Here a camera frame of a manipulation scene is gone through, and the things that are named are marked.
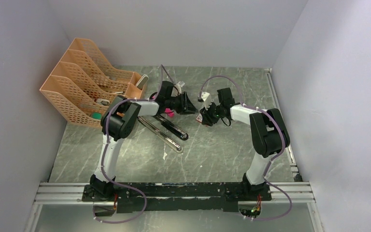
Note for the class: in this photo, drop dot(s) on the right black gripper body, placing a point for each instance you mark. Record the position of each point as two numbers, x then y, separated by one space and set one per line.
213 113

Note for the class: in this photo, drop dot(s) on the grey white device in organizer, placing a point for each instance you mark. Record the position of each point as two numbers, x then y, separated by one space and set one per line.
142 81

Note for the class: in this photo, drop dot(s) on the red white staple box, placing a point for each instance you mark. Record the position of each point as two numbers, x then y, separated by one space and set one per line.
199 118

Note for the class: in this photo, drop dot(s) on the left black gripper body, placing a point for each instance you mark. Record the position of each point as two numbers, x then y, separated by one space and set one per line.
176 103

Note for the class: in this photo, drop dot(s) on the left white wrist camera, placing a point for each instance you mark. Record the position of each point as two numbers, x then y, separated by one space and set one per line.
179 86

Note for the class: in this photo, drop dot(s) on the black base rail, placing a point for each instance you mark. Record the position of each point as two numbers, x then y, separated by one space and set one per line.
133 197

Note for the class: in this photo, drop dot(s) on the pink plastic staple remover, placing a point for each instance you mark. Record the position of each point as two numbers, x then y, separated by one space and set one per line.
169 112

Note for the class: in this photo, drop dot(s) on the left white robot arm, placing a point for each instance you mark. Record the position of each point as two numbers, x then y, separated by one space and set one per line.
117 124

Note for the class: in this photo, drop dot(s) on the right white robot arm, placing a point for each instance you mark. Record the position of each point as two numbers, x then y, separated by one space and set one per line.
268 132

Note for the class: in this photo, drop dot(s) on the green round object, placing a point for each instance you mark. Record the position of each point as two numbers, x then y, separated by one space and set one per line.
96 115

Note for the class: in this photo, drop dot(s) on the silver tape dispenser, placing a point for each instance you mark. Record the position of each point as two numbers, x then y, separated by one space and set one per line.
103 102

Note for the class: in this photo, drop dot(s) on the black stapler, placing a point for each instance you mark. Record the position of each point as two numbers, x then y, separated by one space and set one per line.
170 127

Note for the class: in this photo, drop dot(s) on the orange mesh file organizer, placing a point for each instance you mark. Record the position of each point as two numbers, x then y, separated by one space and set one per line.
82 75

